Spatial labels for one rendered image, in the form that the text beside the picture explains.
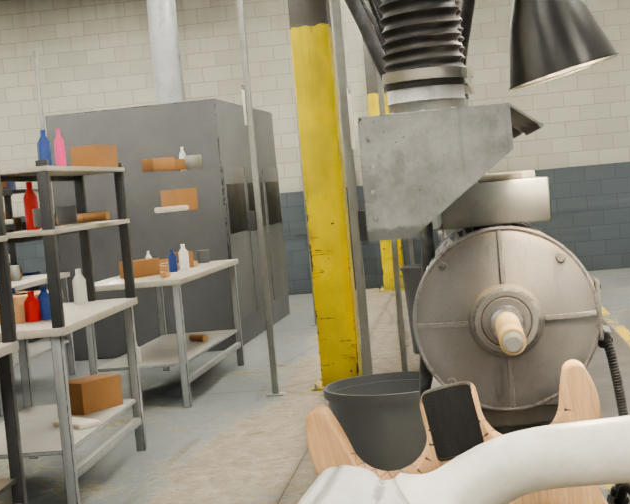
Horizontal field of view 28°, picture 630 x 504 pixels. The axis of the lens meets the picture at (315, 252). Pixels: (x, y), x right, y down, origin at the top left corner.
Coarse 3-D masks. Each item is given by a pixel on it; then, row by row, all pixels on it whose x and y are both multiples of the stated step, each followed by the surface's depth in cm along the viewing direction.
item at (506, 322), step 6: (504, 312) 166; (510, 312) 166; (498, 318) 163; (504, 318) 159; (510, 318) 158; (516, 318) 161; (498, 324) 159; (504, 324) 154; (510, 324) 152; (516, 324) 153; (498, 330) 155; (504, 330) 149; (510, 330) 148; (516, 330) 148; (522, 330) 151; (498, 336) 152; (522, 336) 148; (504, 348) 148; (522, 348) 148; (510, 354) 148; (516, 354) 148
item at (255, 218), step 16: (240, 0) 877; (240, 16) 878; (240, 32) 879; (240, 48) 879; (256, 160) 883; (256, 176) 884; (256, 192) 884; (256, 208) 885; (256, 224) 884; (272, 336) 890; (272, 352) 890; (272, 368) 891; (272, 384) 892
